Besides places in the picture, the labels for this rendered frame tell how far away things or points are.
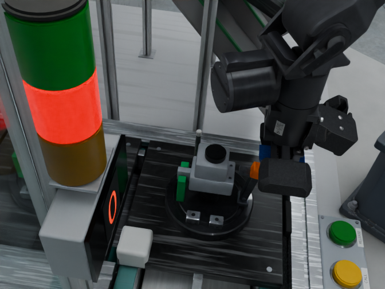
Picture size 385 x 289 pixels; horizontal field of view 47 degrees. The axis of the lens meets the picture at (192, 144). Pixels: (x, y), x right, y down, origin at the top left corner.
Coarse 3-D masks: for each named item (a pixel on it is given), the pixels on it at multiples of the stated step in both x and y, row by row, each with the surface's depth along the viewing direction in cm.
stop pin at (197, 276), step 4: (196, 276) 63; (200, 276) 63; (192, 280) 63; (196, 280) 62; (200, 280) 62; (192, 284) 63; (196, 284) 63; (200, 284) 63; (192, 288) 64; (196, 288) 64; (200, 288) 64
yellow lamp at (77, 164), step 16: (48, 144) 32; (64, 144) 32; (80, 144) 32; (96, 144) 34; (48, 160) 34; (64, 160) 33; (80, 160) 34; (96, 160) 35; (64, 176) 35; (80, 176) 35; (96, 176) 36
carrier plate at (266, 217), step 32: (160, 160) 76; (256, 160) 78; (160, 192) 72; (256, 192) 73; (128, 224) 67; (160, 224) 68; (256, 224) 69; (160, 256) 64; (192, 256) 64; (224, 256) 65; (256, 256) 65
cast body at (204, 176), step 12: (204, 144) 64; (216, 144) 63; (204, 156) 62; (216, 156) 61; (228, 156) 63; (180, 168) 66; (192, 168) 65; (204, 168) 61; (216, 168) 61; (228, 168) 65; (192, 180) 64; (204, 180) 63; (216, 180) 63; (228, 180) 63; (216, 192) 65; (228, 192) 65
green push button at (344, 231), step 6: (336, 222) 70; (342, 222) 70; (330, 228) 69; (336, 228) 69; (342, 228) 69; (348, 228) 69; (330, 234) 69; (336, 234) 68; (342, 234) 68; (348, 234) 68; (354, 234) 68; (336, 240) 68; (342, 240) 68; (348, 240) 68
